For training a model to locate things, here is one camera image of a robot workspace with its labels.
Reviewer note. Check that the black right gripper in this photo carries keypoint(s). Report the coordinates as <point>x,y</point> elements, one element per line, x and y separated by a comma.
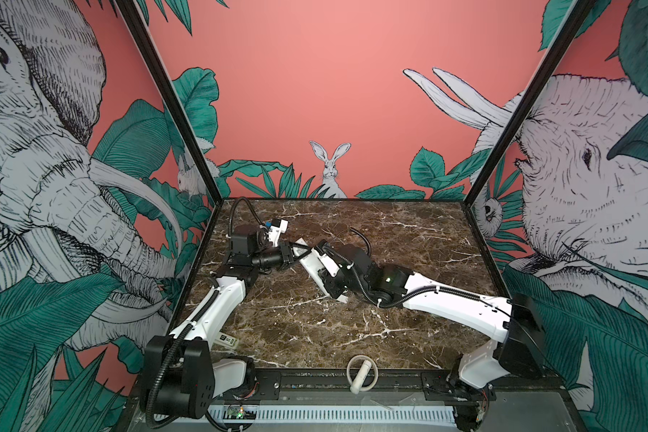
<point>330,281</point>

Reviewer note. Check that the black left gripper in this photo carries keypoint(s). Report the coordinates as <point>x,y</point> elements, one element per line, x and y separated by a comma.
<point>285,254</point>

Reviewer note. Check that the white remote control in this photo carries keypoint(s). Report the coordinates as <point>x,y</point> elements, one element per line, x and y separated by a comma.
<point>313,265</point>

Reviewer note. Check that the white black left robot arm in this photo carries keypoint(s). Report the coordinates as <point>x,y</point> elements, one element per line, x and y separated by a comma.
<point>179,378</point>

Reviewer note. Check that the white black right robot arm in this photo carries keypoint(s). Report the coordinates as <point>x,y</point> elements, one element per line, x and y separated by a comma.
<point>512,324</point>

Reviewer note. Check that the white remote battery cover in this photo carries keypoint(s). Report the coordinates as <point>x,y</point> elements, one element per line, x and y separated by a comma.
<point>227,341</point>

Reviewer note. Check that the small green circuit board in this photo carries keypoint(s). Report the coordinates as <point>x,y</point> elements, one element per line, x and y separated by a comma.
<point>240,413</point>

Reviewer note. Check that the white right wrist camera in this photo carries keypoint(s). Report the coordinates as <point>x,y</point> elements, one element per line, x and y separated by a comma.
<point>326,262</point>

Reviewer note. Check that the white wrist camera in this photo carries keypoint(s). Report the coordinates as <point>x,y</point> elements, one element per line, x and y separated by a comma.
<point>275,229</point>
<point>326,262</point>

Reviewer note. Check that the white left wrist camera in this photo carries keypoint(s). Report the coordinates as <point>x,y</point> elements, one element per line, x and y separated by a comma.
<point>275,229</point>

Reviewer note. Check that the white slotted cable duct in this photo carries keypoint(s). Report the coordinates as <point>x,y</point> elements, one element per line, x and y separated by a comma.
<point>441,416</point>

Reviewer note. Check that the black left corner frame post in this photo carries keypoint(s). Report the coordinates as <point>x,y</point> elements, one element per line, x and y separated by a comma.
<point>139,32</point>

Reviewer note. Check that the black corner frame post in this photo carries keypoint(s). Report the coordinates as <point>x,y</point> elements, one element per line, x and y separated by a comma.
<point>139,32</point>
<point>572,22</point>

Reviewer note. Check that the black right corner frame post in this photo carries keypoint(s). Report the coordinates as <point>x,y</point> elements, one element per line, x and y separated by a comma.
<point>572,22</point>

